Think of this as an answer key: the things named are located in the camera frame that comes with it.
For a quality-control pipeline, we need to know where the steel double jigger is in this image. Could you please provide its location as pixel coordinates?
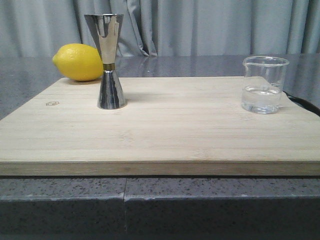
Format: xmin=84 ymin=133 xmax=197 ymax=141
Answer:
xmin=84 ymin=14 xmax=127 ymax=110

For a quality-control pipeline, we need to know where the clear glass beaker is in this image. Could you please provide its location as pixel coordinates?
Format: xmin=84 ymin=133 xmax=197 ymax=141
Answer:
xmin=241 ymin=56 xmax=290 ymax=114

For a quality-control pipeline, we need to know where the wooden cutting board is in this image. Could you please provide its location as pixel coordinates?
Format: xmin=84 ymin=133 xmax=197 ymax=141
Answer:
xmin=0 ymin=77 xmax=320 ymax=176

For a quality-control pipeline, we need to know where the yellow lemon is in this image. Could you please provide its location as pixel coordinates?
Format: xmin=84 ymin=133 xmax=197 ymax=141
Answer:
xmin=52 ymin=43 xmax=103 ymax=81

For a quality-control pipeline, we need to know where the grey curtain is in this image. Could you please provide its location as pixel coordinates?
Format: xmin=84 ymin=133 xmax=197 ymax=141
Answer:
xmin=0 ymin=0 xmax=320 ymax=57

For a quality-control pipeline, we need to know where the black cord loop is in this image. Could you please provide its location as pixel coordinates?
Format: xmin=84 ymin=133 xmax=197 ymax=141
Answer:
xmin=284 ymin=91 xmax=320 ymax=116

